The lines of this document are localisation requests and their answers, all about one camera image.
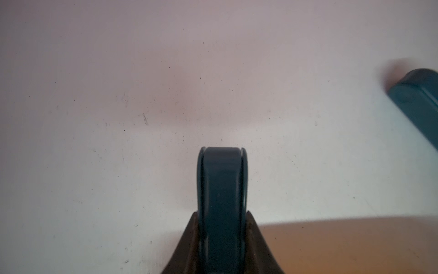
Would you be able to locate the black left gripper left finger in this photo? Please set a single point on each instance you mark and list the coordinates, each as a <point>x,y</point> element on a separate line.
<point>184,259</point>

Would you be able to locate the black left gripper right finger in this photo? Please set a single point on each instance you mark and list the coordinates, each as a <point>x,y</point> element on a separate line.
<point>258,256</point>

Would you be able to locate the yellow storage tray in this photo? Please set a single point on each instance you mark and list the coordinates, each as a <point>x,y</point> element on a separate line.
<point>390,245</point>

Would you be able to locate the teal pruning pliers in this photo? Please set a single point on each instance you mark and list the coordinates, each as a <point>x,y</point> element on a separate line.
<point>222,186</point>

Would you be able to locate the teal pliers at back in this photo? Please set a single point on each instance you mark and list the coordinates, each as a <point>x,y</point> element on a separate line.
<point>416,95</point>

